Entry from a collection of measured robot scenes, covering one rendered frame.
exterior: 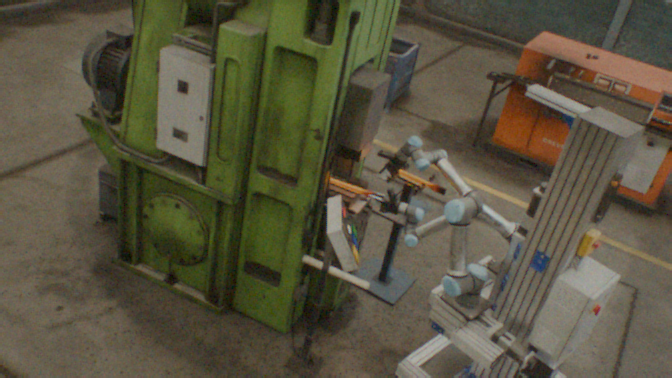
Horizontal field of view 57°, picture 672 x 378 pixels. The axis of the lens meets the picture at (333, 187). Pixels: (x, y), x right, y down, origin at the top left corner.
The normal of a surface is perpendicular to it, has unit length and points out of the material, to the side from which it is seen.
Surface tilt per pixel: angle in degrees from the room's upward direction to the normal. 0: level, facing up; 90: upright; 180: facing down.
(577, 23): 89
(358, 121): 90
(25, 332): 0
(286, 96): 89
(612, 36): 90
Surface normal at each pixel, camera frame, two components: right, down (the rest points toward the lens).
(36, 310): 0.18, -0.84
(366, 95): -0.41, 0.41
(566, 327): -0.70, 0.26
